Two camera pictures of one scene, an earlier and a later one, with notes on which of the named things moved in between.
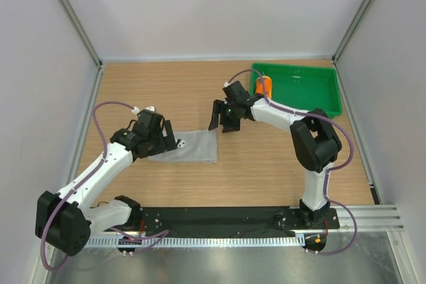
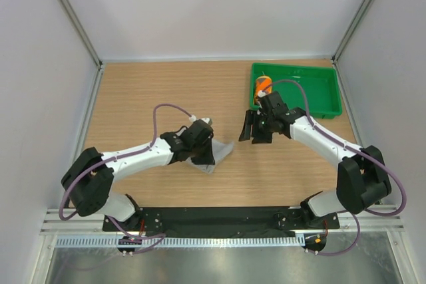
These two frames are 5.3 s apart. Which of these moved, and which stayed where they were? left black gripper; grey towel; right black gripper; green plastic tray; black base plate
Moved: grey towel; right black gripper; left black gripper
Stayed: green plastic tray; black base plate
